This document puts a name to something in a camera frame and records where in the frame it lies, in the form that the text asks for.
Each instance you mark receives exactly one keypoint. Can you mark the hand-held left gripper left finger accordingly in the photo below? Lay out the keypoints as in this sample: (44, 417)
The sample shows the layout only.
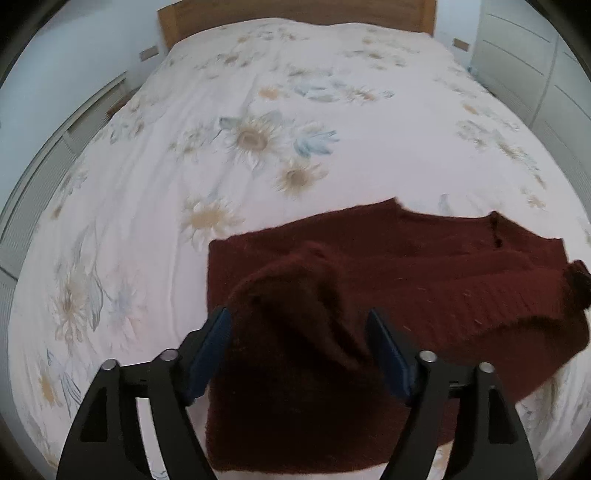
(210, 350)

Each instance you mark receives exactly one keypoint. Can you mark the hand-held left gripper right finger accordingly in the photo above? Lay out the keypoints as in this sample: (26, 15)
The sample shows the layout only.
(390, 355)

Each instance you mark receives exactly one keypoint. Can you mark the dark red knit sweater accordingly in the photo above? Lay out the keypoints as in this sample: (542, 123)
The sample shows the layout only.
(415, 277)

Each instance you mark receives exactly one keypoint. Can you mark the floral bedsheet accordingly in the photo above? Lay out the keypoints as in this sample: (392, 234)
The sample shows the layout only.
(184, 161)

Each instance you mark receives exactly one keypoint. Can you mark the white wardrobe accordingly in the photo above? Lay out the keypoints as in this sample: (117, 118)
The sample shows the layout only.
(540, 69)

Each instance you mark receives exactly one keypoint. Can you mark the wooden headboard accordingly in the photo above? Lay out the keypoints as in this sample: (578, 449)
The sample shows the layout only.
(295, 10)

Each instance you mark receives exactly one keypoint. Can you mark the brown wall switch plate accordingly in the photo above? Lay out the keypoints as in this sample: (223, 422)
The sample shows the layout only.
(461, 44)
(148, 53)

